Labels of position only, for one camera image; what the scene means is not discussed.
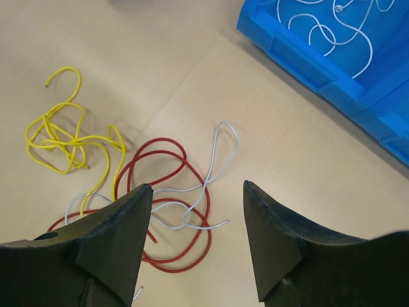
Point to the middle blue bin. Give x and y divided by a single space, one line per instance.
354 54

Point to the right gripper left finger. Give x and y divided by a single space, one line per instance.
93 261

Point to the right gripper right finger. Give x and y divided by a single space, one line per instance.
298 262

